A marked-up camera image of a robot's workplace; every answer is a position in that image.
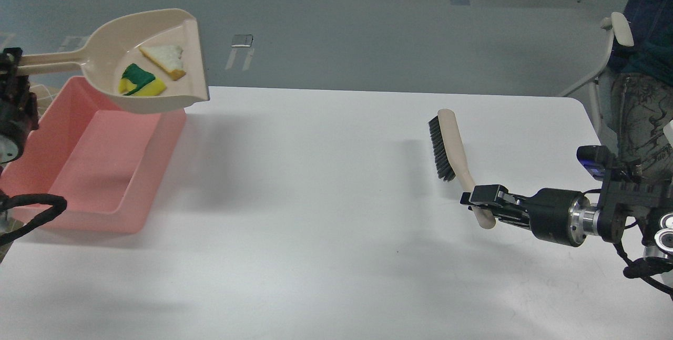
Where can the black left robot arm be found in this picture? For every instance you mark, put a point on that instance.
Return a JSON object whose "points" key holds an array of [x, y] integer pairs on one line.
{"points": [[55, 206]]}

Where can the white chair with armrest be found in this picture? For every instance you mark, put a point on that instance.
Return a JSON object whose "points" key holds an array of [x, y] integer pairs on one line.
{"points": [[617, 31]]}

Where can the seated person in dark clothes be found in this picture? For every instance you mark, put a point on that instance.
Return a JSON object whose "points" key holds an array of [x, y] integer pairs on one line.
{"points": [[640, 95]]}

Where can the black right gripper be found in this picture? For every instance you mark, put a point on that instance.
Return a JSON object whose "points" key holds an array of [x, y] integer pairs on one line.
{"points": [[549, 213]]}

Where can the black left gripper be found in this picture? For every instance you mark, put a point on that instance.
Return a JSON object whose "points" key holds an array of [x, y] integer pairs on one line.
{"points": [[19, 114]]}

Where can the yellow green sponge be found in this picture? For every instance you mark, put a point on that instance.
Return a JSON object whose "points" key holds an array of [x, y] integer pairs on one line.
{"points": [[135, 81]]}

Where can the beige hand brush black bristles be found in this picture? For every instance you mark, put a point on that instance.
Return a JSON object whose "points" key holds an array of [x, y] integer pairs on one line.
{"points": [[448, 149]]}

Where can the beige plastic dustpan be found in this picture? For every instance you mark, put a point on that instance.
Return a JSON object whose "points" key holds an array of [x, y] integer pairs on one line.
{"points": [[117, 44]]}

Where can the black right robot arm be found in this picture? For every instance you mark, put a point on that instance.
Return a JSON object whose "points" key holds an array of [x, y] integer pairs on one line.
{"points": [[633, 216]]}

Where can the pink plastic bin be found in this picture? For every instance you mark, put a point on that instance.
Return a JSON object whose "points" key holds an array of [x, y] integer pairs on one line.
{"points": [[107, 163]]}

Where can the grey floor plate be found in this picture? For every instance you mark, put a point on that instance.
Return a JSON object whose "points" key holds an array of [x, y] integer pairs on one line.
{"points": [[242, 41]]}

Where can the white bread slice piece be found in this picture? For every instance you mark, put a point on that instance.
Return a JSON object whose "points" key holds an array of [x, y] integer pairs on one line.
{"points": [[167, 57]]}

